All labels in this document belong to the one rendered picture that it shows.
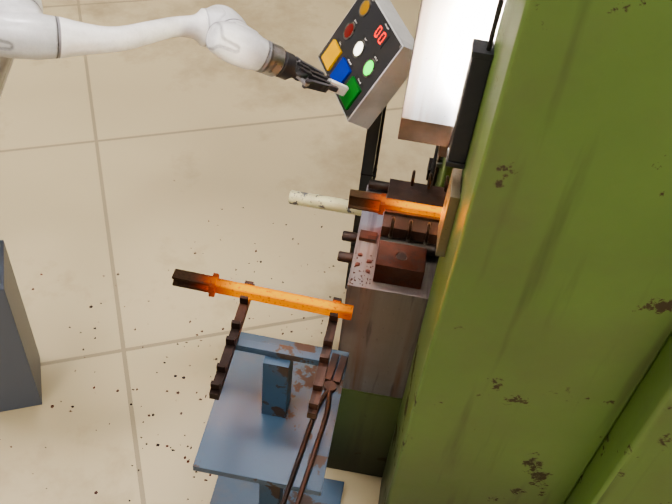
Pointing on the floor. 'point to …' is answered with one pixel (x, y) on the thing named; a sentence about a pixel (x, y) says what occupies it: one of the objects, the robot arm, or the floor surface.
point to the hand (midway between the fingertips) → (336, 87)
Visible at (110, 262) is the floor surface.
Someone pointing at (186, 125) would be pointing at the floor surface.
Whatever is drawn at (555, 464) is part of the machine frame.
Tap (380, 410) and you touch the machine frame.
